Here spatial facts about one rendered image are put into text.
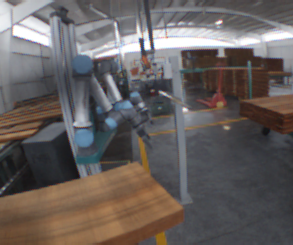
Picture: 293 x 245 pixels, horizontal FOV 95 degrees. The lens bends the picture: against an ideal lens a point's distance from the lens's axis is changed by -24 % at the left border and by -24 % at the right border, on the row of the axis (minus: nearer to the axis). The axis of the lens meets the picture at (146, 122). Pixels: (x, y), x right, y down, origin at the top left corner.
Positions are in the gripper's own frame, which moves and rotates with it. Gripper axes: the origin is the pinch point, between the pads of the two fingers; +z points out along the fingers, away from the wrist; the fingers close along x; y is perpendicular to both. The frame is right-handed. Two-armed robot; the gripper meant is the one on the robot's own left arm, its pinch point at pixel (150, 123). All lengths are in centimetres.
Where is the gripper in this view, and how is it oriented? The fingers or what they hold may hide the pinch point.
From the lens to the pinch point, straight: 158.7
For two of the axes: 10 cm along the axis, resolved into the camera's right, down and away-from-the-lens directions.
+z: 4.8, 8.7, 0.6
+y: 8.5, -4.6, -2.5
